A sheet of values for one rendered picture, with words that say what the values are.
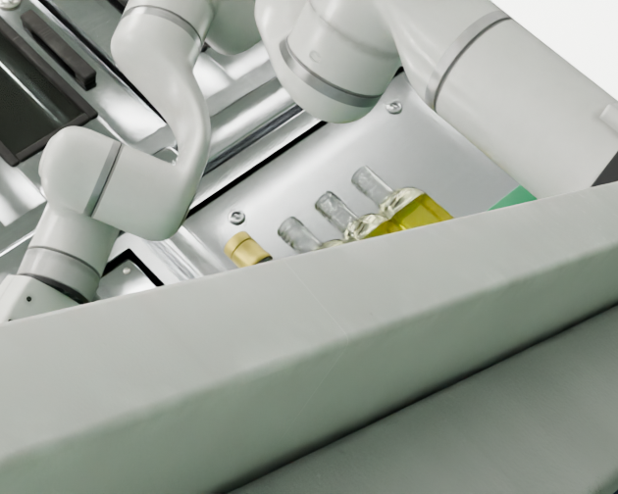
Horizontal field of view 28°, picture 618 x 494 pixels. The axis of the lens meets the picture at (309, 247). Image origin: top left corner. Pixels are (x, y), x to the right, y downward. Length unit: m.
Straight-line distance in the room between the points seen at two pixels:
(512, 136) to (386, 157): 0.70
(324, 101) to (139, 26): 0.25
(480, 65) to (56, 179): 0.41
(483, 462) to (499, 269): 0.06
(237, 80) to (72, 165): 0.62
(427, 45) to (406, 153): 0.68
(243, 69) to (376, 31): 0.76
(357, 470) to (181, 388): 0.11
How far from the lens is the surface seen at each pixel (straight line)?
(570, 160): 0.91
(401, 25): 0.97
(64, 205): 1.15
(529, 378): 0.46
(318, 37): 1.01
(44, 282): 1.17
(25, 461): 0.23
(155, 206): 1.13
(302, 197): 1.56
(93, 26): 1.77
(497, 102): 0.93
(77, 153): 1.12
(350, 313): 0.32
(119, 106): 1.70
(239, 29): 1.29
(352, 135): 1.63
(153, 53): 1.19
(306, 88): 1.03
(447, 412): 0.41
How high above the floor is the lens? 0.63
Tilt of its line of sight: 20 degrees up
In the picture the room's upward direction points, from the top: 46 degrees counter-clockwise
